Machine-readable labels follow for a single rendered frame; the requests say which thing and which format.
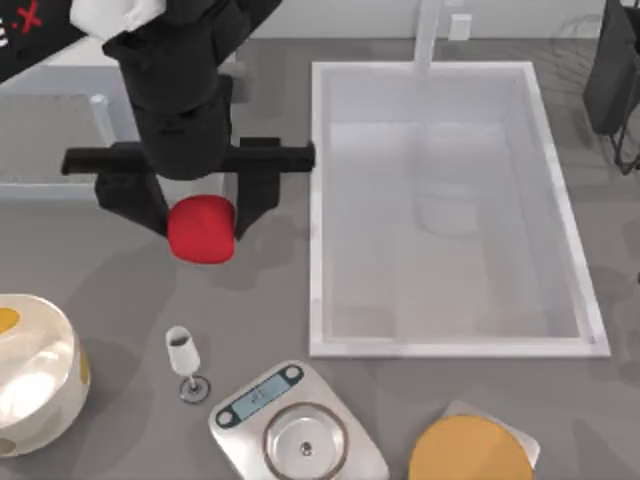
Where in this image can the red apple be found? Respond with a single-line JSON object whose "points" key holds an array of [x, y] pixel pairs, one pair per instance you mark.
{"points": [[201, 230]]}

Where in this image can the white rack with grey mesh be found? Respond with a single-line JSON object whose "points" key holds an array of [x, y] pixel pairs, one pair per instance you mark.
{"points": [[50, 125]]}

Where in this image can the wine glass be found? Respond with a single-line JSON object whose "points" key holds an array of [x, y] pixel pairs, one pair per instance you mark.
{"points": [[183, 350]]}

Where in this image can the cream pot with yellow spots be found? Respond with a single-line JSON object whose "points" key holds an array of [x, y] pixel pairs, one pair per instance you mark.
{"points": [[35, 375]]}

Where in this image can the white tall tap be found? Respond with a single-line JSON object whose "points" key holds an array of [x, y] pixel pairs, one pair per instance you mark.
{"points": [[425, 35]]}

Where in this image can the white sink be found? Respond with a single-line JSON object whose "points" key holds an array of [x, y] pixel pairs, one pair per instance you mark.
{"points": [[450, 330]]}

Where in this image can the silver kitchen scale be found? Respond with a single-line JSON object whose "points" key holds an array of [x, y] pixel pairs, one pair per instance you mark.
{"points": [[300, 440]]}

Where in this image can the round yellow board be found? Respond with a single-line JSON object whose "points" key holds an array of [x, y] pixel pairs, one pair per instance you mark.
{"points": [[470, 450]]}

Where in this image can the black chair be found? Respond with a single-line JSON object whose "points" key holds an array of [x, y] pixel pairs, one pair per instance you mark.
{"points": [[612, 75]]}

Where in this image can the white wall socket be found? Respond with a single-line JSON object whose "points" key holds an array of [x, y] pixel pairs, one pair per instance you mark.
{"points": [[460, 27]]}

